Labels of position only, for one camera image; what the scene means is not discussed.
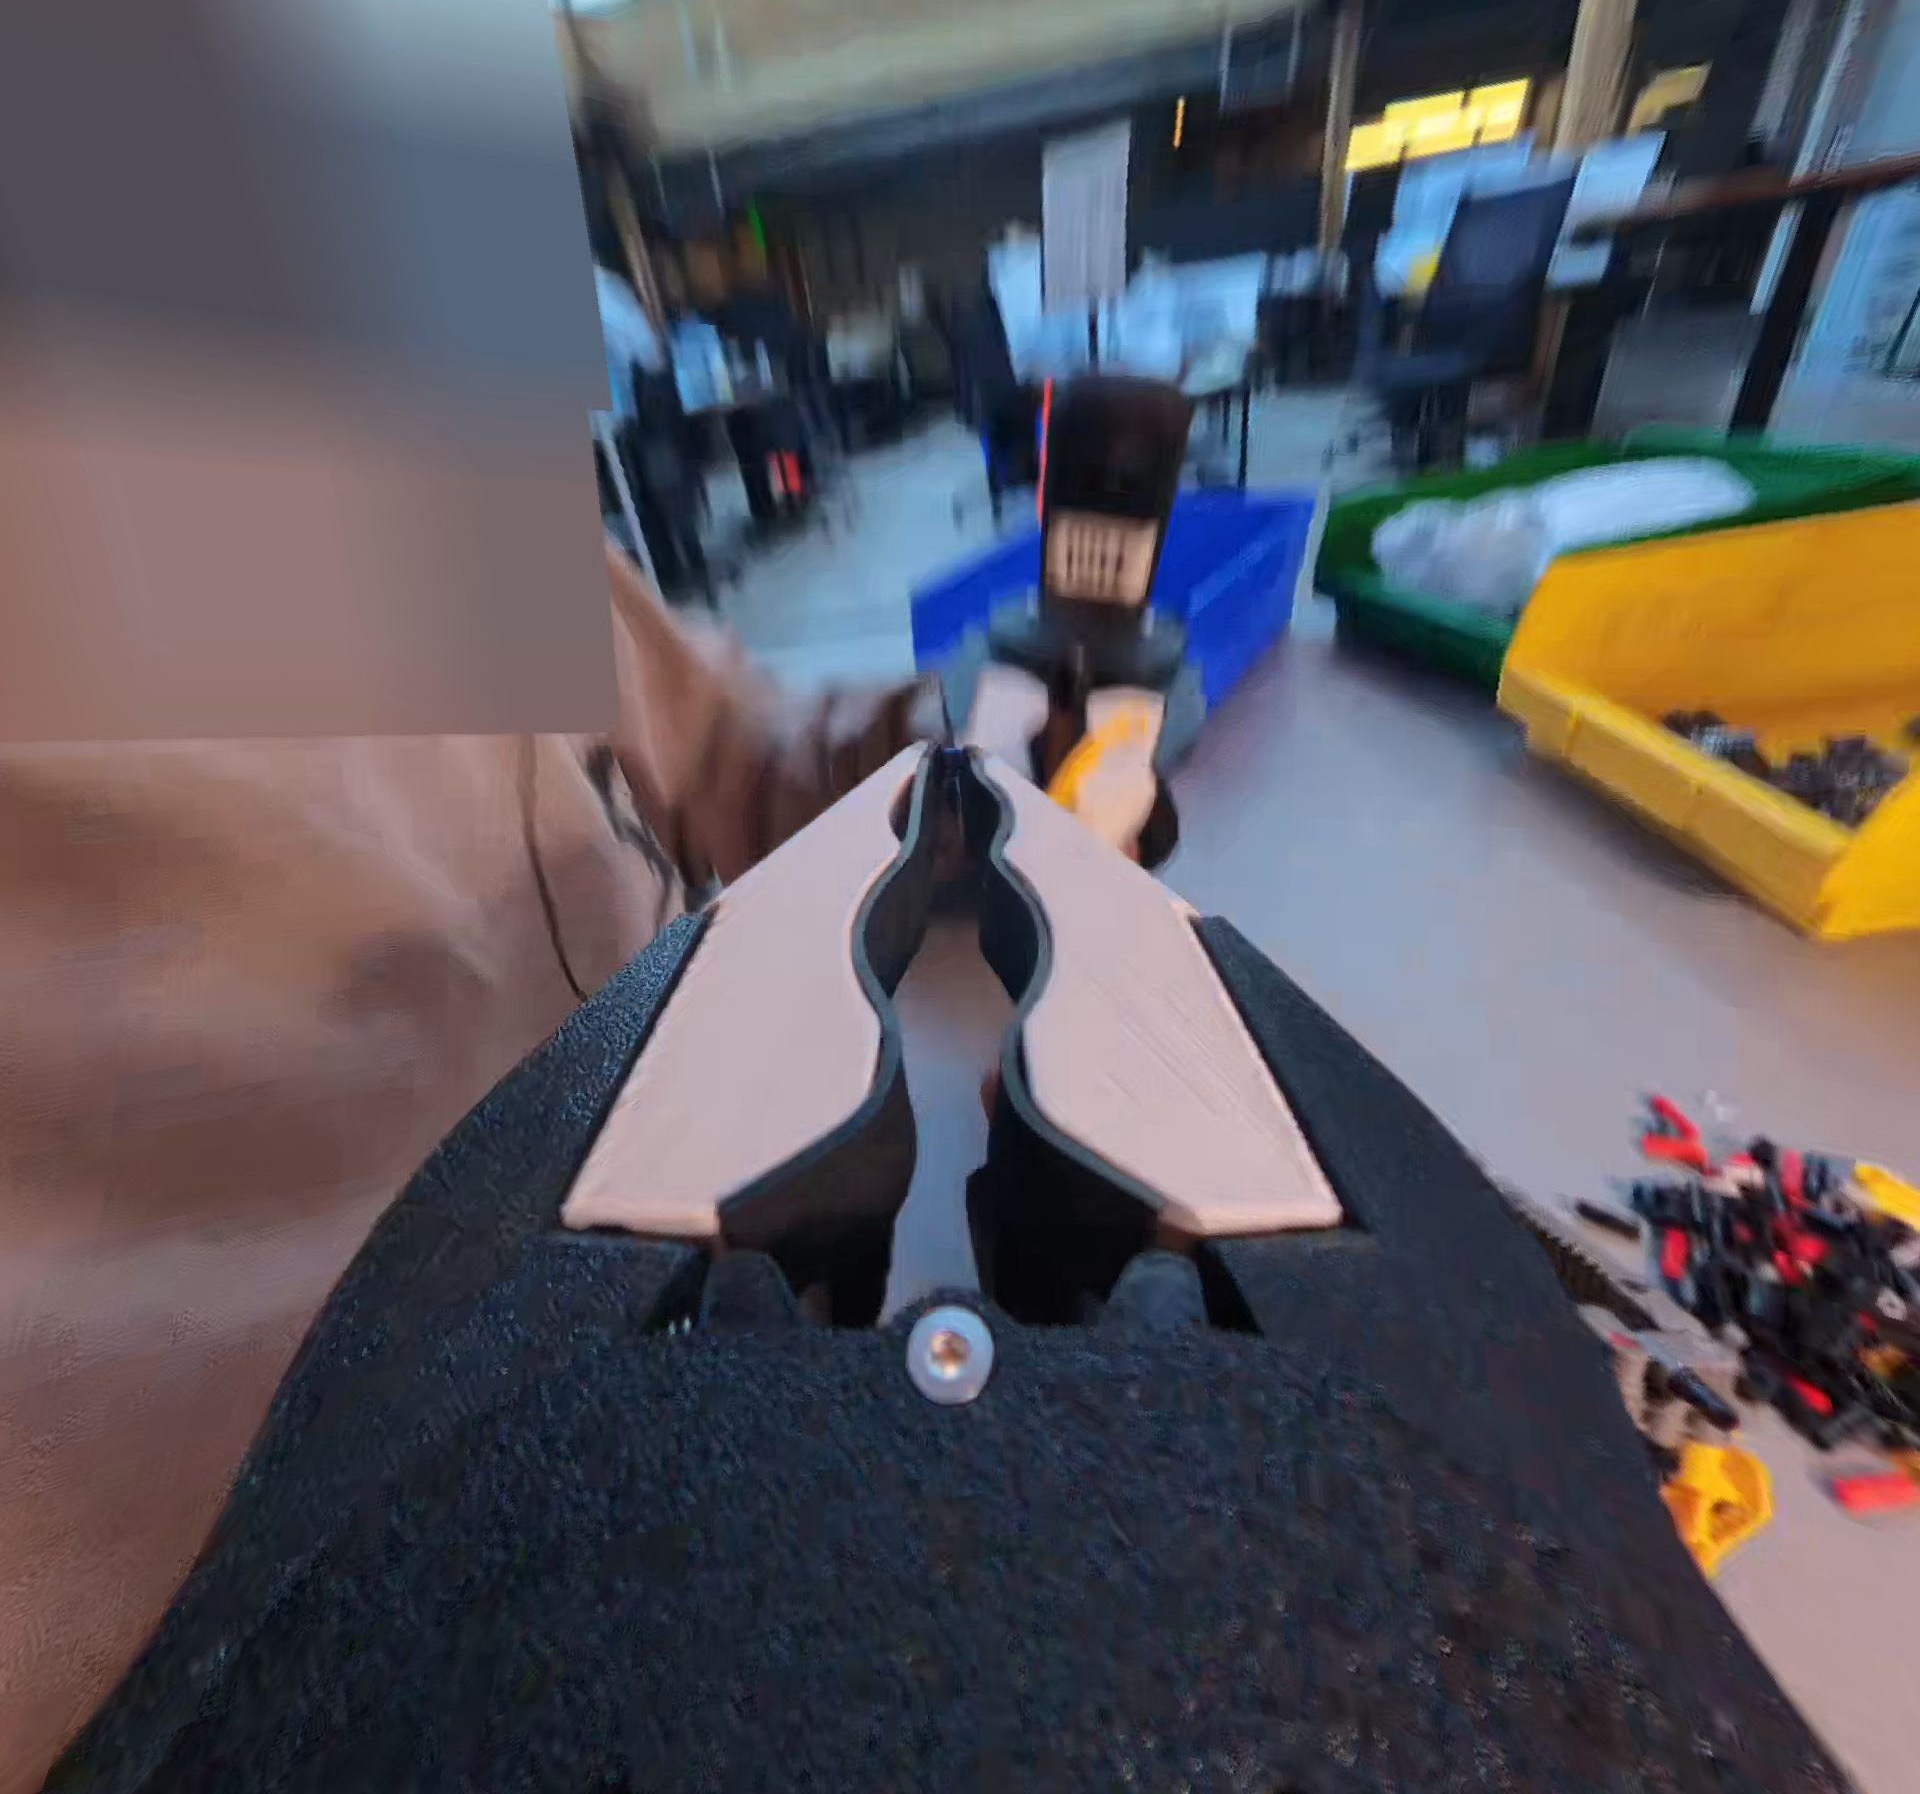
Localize yellow plastic storage bin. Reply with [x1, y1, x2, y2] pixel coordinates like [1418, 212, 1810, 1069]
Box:
[1497, 501, 1920, 943]

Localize blue plastic bin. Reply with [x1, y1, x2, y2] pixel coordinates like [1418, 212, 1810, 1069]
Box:
[910, 487, 1320, 715]

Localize black sweatshirt drawstring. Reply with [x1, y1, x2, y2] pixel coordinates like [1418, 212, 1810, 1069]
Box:
[514, 737, 591, 1004]

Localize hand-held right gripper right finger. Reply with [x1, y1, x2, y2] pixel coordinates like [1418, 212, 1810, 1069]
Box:
[957, 748, 1345, 1241]

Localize paper flip chart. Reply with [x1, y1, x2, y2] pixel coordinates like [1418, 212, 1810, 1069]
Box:
[1039, 119, 1136, 315]

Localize yellow curved panel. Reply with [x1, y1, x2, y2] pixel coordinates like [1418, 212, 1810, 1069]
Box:
[1045, 707, 1159, 809]

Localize black office chair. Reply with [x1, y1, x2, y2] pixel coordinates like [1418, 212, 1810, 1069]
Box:
[1371, 167, 1579, 473]

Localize person's left forearm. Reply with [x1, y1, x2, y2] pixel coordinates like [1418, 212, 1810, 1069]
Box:
[607, 548, 936, 899]

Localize bubble wrap sheet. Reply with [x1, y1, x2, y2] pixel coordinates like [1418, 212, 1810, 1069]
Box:
[1515, 455, 1759, 556]

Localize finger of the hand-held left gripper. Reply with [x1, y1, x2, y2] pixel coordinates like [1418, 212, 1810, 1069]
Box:
[1072, 688, 1173, 854]
[957, 665, 1055, 780]

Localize wooden high table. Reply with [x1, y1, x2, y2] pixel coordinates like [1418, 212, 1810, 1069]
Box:
[1561, 152, 1920, 439]

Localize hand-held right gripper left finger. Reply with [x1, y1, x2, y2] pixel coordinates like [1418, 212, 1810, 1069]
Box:
[558, 744, 942, 1239]

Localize heap of dark connector pieces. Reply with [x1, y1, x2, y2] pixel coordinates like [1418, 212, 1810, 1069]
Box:
[1656, 709, 1920, 831]

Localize green plastic bin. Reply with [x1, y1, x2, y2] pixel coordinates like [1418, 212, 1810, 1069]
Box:
[1317, 428, 1920, 693]

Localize person's beige sweatshirt torso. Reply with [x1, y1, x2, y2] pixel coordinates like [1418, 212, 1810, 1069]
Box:
[0, 737, 683, 1794]

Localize pile of small connector pins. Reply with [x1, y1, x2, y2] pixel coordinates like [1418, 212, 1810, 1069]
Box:
[1575, 1094, 1920, 1453]

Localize ceiling strip lights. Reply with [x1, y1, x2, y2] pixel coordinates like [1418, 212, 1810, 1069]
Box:
[1341, 74, 1536, 175]

